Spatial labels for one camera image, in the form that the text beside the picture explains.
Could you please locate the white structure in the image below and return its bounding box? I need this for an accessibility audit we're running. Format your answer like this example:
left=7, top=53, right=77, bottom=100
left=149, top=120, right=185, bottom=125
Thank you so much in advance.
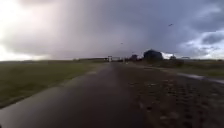
left=107, top=55, right=121, bottom=63

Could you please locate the small dark tree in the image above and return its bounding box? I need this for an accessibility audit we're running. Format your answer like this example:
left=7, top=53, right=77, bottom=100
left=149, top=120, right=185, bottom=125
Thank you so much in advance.
left=129, top=54, right=139, bottom=62

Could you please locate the dark round tree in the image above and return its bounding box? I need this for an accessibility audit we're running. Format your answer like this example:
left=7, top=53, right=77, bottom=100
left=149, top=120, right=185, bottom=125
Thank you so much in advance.
left=143, top=49, right=164, bottom=62

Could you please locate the dark wet asphalt path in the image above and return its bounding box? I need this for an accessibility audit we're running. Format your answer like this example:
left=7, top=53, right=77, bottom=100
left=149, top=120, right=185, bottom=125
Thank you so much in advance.
left=0, top=62, right=151, bottom=128

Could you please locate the dark cobbled ground strip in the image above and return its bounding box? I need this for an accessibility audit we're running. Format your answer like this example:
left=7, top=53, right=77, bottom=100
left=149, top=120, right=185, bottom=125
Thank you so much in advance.
left=116, top=63, right=224, bottom=128

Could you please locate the pale side path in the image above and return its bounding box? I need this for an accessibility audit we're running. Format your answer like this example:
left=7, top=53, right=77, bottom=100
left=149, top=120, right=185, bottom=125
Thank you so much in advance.
left=146, top=65, right=224, bottom=84

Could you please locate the wide grass field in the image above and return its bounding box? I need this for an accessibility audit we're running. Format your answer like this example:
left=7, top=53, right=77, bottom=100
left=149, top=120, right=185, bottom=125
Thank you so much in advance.
left=0, top=59, right=104, bottom=109

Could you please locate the grass verge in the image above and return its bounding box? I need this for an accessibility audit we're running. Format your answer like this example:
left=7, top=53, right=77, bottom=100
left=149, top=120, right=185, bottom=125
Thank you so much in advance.
left=133, top=59, right=224, bottom=79

